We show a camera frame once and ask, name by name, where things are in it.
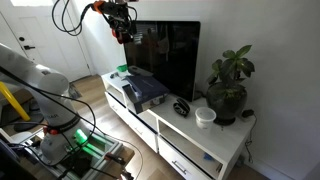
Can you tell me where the black flat screen television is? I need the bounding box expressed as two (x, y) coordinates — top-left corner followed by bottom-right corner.
(123, 20), (202, 103)

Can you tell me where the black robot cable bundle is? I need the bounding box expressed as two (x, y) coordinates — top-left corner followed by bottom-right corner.
(51, 0), (96, 37)

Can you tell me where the dark round plant pot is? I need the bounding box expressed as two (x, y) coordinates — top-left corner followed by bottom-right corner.
(205, 82), (249, 127)

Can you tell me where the black glasses pouch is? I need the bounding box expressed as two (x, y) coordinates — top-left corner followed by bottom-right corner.
(172, 97), (191, 118)

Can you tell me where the white TV cabinet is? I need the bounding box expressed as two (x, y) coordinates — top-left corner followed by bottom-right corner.
(100, 69), (256, 180)

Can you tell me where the black power adapter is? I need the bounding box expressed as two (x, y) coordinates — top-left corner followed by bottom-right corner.
(240, 108), (256, 119)

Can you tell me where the metal robot base platform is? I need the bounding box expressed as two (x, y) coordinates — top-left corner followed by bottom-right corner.
(18, 128), (125, 180)

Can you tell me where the green plastic bin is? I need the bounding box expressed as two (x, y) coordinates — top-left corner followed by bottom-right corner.
(115, 63), (129, 73)

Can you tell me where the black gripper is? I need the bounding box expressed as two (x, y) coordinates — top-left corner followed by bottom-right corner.
(99, 0), (138, 45)

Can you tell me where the white door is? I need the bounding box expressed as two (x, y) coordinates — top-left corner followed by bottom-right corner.
(0, 0), (93, 83)

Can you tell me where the black adapter cable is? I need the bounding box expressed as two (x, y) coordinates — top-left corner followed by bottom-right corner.
(244, 114), (259, 165)

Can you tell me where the small blue shelf object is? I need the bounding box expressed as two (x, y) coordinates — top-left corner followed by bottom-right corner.
(202, 152), (215, 162)

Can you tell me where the white cabinet drawer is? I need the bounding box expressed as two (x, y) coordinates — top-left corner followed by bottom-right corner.
(157, 135), (222, 180)
(104, 91), (160, 154)

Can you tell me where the green leafy houseplant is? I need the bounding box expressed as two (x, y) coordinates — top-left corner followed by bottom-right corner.
(205, 44), (256, 88)

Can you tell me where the grey flat remote box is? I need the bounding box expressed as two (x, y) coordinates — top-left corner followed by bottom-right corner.
(127, 65), (155, 78)

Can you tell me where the yellow pole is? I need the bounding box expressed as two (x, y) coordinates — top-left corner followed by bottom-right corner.
(0, 81), (32, 122)

